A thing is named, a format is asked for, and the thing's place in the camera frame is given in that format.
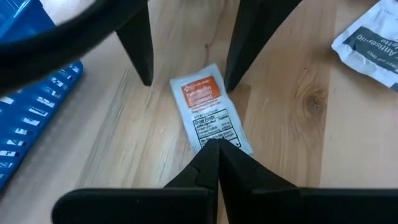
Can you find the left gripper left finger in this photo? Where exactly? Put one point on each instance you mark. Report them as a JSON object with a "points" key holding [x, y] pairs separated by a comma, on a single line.
{"points": [[140, 208]]}

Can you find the red label ointment packet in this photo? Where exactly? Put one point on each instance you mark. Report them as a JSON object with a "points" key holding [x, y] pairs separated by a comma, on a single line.
{"points": [[202, 102]]}

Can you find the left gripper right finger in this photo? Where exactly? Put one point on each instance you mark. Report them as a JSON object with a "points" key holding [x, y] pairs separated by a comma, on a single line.
{"points": [[295, 208]]}

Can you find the blue plastic basket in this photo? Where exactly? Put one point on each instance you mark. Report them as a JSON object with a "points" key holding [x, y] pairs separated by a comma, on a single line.
{"points": [[28, 118]]}

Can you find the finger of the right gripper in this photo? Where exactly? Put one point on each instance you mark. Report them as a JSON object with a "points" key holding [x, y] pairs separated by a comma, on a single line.
{"points": [[141, 46], [258, 31]]}

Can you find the white antiseptic wipe packet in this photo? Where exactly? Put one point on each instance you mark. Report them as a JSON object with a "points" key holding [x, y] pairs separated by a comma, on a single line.
{"points": [[370, 46]]}

